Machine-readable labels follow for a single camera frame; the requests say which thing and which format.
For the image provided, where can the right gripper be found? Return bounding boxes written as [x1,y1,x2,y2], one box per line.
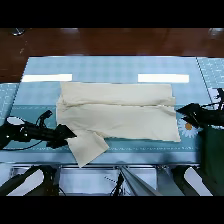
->
[176,102,205,130]

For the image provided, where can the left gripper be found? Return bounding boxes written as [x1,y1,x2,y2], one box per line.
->
[46,123,78,150]

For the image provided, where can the cream T-shirt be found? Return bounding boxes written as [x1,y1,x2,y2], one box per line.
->
[55,81,182,168]

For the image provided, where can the dark green garment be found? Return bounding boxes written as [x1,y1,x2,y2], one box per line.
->
[199,124,224,197]

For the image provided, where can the black cable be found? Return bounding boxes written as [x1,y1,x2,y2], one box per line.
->
[4,139,46,152]
[104,172,126,197]

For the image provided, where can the silver frame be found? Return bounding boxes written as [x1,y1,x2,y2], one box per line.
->
[0,161,224,197]

